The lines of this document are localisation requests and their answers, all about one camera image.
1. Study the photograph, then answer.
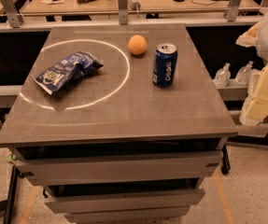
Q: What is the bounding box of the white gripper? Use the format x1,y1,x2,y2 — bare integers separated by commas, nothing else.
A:
236,22,268,126

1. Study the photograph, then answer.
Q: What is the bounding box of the blue pepsi can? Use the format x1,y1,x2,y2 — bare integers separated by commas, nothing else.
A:
152,43,177,88

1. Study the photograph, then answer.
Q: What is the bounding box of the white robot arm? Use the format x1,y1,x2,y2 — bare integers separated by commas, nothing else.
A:
236,12,268,126

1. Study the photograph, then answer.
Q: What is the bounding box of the right clear sanitizer bottle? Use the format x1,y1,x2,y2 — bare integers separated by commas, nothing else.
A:
234,61,254,86

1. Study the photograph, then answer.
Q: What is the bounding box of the clear sanitizer bottle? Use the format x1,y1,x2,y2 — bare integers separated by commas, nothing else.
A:
234,61,254,86
214,63,231,88

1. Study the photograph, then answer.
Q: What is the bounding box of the left clear sanitizer bottle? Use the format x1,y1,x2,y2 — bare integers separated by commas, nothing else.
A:
214,63,231,88

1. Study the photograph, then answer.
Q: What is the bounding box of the orange fruit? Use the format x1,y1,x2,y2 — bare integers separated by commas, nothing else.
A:
127,35,147,55

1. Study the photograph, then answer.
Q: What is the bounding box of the white power strip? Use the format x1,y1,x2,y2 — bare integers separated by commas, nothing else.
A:
127,0,140,10

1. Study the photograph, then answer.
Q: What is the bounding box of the grey drawer cabinet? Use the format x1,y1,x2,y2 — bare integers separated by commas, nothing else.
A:
0,24,236,224

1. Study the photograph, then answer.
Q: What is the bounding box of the blue chip bag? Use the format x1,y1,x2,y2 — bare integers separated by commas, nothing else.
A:
35,51,104,95

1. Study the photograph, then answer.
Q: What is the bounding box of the right metal bracket post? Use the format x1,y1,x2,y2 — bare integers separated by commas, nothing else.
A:
224,0,242,22

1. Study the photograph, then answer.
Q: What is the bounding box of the metal bracket post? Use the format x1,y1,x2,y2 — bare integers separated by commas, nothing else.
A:
0,0,23,28
224,0,242,22
118,0,128,25

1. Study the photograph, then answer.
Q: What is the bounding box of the middle metal bracket post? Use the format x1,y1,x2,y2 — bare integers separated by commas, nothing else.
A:
118,0,128,25

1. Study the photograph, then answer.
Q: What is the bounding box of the left metal bracket post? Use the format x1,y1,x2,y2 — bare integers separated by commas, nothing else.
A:
0,0,23,28

